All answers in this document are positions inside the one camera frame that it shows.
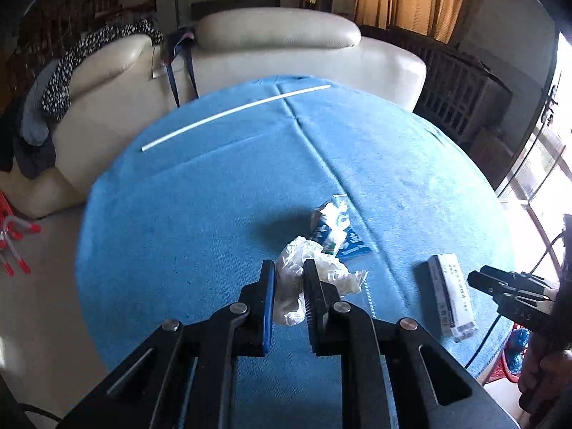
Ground long white stick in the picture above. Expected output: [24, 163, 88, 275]
[141, 84, 332, 152]

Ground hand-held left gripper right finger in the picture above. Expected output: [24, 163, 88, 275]
[303, 258, 519, 429]

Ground grey garment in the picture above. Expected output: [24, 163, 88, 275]
[20, 60, 59, 146]

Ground glass door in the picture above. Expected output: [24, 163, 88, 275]
[494, 22, 572, 251]

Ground blue tablecloth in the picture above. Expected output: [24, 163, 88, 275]
[74, 76, 514, 429]

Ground red and white toy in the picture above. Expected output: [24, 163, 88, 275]
[0, 190, 42, 276]

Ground black cable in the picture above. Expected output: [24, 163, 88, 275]
[15, 402, 63, 423]
[464, 232, 564, 369]

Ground white plastic bag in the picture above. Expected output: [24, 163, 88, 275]
[273, 236, 369, 326]

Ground brown box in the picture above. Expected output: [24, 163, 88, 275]
[469, 127, 514, 179]

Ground person's right hand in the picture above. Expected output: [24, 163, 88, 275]
[518, 349, 572, 412]

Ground blue plastic bag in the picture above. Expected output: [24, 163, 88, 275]
[507, 328, 532, 374]

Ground blue white snack packet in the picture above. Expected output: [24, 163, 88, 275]
[310, 193, 373, 261]

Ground wooden crib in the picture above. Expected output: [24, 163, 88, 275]
[362, 24, 514, 144]

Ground black television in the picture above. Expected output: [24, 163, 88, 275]
[191, 0, 281, 21]

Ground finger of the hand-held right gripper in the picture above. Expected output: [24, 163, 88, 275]
[468, 271, 510, 305]
[480, 265, 557, 296]

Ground yellow curtains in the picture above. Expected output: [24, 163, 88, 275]
[355, 0, 485, 45]

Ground white standing air conditioner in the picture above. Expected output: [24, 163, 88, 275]
[331, 0, 359, 21]

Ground white box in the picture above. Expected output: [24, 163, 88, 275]
[415, 253, 475, 342]

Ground cream leather sofa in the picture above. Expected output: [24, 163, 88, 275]
[0, 6, 427, 220]

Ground black white patterned garment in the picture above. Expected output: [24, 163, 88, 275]
[41, 20, 165, 122]

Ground red mesh basket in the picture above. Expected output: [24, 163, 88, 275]
[485, 328, 528, 383]

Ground bag with dark straps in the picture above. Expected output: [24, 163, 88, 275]
[161, 27, 199, 109]

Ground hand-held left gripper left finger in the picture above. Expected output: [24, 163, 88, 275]
[58, 259, 278, 429]

